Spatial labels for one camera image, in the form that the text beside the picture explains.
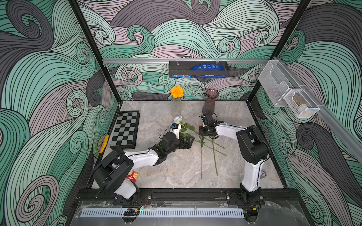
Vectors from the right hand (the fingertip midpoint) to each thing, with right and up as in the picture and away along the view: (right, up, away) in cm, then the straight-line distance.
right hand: (204, 131), depth 101 cm
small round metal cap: (+29, -21, -23) cm, 43 cm away
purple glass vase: (+4, +18, +3) cm, 18 cm away
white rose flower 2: (+3, -2, -14) cm, 15 cm away
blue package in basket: (+1, +45, -9) cm, 45 cm away
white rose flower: (-13, +1, 0) cm, 13 cm away
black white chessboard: (-56, -1, -5) cm, 56 cm away
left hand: (-12, 0, -18) cm, 21 cm away
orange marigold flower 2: (-3, -6, -6) cm, 9 cm away
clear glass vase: (-21, +18, +1) cm, 28 cm away
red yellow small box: (-45, -23, -21) cm, 55 cm away
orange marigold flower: (-19, +26, -23) cm, 39 cm away
